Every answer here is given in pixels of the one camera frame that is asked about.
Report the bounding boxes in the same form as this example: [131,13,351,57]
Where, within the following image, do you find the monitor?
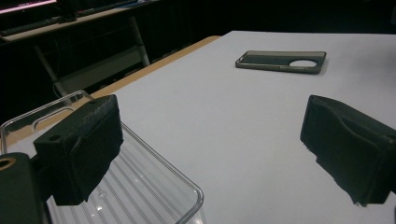
[0,0,59,15]

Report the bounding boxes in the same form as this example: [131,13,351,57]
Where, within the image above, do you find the white table sheet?
[6,30,396,224]

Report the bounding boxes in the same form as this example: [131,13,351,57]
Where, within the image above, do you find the clear plastic ribbed container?
[0,90,205,224]

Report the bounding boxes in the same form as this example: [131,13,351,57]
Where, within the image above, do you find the dark keyboard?
[0,17,61,37]

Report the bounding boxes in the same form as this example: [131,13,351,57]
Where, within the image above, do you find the dark translucent phone case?
[234,49,328,75]

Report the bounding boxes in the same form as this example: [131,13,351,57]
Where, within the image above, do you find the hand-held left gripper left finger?
[33,93,124,207]

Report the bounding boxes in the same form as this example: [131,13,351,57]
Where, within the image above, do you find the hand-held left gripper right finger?
[300,94,396,207]

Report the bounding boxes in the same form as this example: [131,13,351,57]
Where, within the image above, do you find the white metal stand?
[0,4,157,98]

